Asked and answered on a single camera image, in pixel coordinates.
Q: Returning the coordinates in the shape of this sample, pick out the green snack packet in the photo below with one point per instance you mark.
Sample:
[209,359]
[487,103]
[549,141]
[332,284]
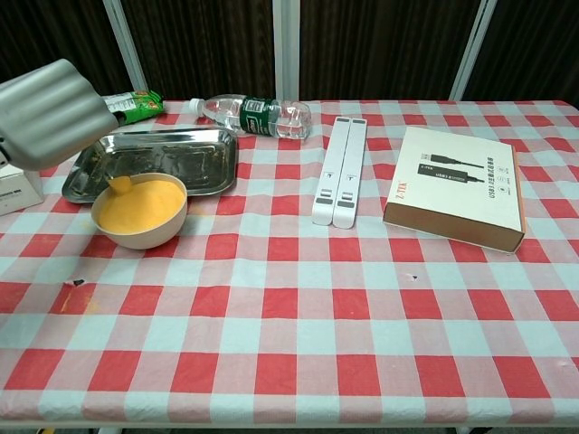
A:
[140,106]

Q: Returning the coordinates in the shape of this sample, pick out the clear water bottle green label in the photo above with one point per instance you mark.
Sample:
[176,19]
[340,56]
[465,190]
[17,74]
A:
[258,116]

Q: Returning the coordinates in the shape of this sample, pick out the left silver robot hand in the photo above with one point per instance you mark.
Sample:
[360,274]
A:
[50,117]

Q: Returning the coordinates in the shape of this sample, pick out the white partition post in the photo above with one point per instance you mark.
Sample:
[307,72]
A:
[286,50]
[126,50]
[472,50]

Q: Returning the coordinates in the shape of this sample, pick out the dark pleated curtain panel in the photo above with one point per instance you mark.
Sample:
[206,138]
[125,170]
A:
[50,36]
[534,50]
[380,50]
[203,45]

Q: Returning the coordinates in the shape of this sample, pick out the red white checked tablecloth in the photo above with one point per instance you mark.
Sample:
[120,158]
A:
[294,316]

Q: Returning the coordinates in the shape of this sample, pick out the rectangular stainless steel tray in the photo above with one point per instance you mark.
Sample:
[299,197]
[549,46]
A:
[190,158]

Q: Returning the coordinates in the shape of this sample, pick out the yellow bowl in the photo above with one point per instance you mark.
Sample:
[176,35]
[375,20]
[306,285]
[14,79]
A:
[145,217]

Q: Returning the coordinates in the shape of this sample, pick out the small white product box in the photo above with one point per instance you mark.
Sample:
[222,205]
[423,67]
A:
[18,192]

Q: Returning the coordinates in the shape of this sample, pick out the white folding laptop stand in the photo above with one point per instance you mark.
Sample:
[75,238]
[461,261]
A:
[341,176]

